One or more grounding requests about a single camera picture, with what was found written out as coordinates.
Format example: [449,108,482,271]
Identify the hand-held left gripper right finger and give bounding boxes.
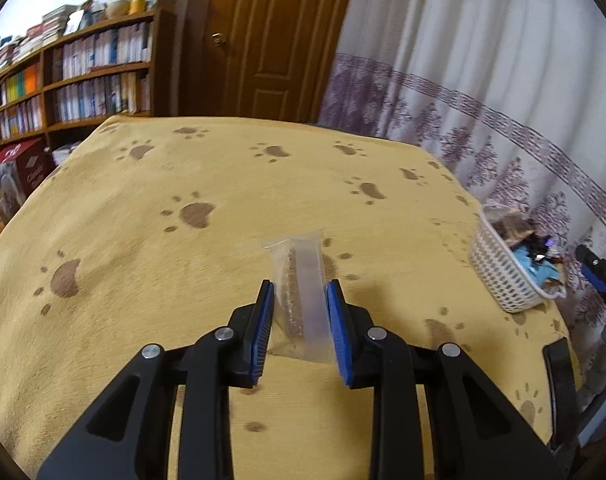
[325,279,564,480]

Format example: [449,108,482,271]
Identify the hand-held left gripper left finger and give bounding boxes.
[35,279,276,480]

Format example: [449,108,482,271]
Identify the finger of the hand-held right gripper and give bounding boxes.
[575,243,606,292]

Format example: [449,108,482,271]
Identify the clear brown snack bar packet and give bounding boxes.
[262,231,336,363]

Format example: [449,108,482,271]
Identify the light blue snack packet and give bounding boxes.
[513,247,558,286]

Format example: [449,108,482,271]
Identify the white plastic basket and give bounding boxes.
[470,205,568,313]

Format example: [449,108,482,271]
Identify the beige maroon snack bag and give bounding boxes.
[483,202,534,246]

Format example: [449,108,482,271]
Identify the person's right hand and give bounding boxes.
[577,322,606,411]

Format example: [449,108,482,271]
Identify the yellow paw-print blanket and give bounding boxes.
[0,114,584,480]

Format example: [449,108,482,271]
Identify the white purple-patterned curtain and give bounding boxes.
[318,0,606,321]

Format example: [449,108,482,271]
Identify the brown wooden door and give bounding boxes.
[183,0,361,126]

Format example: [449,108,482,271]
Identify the dark red cardboard box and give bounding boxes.
[0,137,56,226]

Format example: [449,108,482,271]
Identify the rows of upright books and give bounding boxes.
[0,22,151,136]

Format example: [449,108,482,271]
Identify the wooden bookshelf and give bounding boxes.
[0,7,178,146]

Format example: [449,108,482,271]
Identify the piles of stacked books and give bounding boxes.
[0,4,84,78]

